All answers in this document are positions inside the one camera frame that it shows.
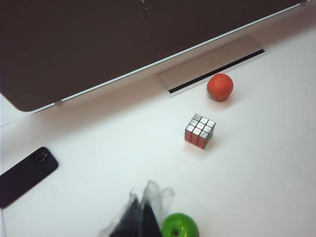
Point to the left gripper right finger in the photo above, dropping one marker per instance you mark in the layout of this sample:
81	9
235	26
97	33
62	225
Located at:
151	217

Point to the black smartphone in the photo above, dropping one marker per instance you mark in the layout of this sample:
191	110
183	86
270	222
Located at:
24	177

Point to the orange fruit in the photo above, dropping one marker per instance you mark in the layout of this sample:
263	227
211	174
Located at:
219	87

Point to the Rubik's cube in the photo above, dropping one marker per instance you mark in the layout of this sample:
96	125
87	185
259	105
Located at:
200	128

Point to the green apple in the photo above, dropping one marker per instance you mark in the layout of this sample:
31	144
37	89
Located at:
182	224

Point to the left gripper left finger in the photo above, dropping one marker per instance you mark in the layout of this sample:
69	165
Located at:
128	222

